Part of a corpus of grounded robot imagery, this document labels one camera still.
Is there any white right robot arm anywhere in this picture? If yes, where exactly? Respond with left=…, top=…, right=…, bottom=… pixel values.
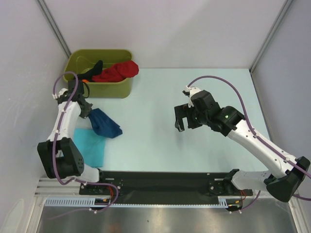
left=174, top=86, right=311, bottom=202

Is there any white slotted cable duct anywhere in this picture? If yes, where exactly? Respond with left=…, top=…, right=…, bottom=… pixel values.
left=45, top=197, right=242, bottom=209

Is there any right aluminium corner post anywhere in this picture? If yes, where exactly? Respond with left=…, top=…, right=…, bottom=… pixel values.
left=249, top=0, right=295, bottom=75

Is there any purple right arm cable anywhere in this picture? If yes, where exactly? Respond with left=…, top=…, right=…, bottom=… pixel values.
left=187, top=75, right=311, bottom=216

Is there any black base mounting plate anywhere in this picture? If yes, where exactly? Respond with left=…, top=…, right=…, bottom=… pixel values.
left=79, top=171, right=253, bottom=204

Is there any aluminium corner post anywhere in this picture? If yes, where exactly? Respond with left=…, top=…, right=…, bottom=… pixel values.
left=249, top=0, right=295, bottom=75
left=35, top=0, right=71, bottom=58

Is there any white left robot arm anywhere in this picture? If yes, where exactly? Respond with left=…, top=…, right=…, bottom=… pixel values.
left=37, top=80, right=107, bottom=194

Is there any black garment in bin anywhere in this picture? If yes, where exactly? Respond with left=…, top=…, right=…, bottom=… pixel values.
left=77, top=60, right=103, bottom=82

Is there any navy blue t shirt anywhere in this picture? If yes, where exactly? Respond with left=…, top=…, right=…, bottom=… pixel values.
left=88, top=108, right=123, bottom=139

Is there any folded turquoise t shirt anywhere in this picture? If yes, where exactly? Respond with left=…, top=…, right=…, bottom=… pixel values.
left=73, top=128, right=106, bottom=168

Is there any olive green plastic bin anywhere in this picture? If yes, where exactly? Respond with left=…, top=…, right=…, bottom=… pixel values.
left=65, top=49, right=139, bottom=98

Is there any aluminium frame rail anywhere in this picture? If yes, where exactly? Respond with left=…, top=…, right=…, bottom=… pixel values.
left=35, top=178, right=80, bottom=197

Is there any red t shirt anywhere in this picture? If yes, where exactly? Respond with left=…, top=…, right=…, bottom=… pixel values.
left=92, top=60, right=139, bottom=83

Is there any left aluminium corner post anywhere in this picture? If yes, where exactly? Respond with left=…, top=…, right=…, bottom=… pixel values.
left=35, top=0, right=71, bottom=58

